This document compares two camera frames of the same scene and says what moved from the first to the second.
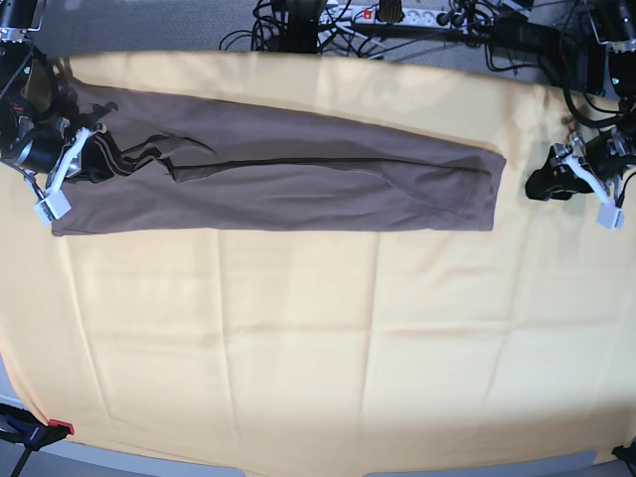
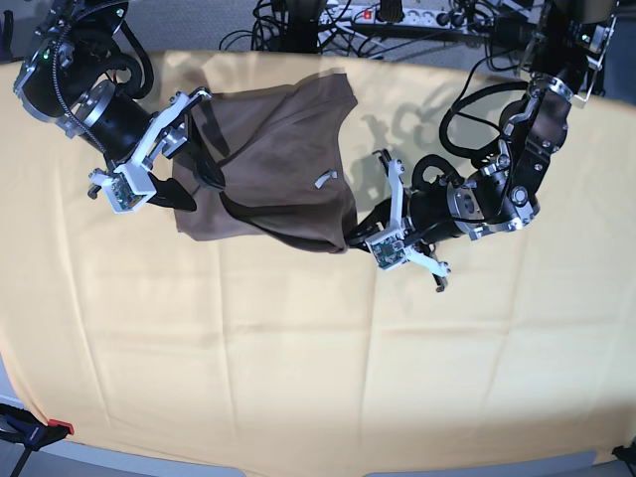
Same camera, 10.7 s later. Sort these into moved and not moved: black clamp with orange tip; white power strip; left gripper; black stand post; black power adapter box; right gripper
Moved: left gripper; right gripper
Not moved: black power adapter box; white power strip; black clamp with orange tip; black stand post
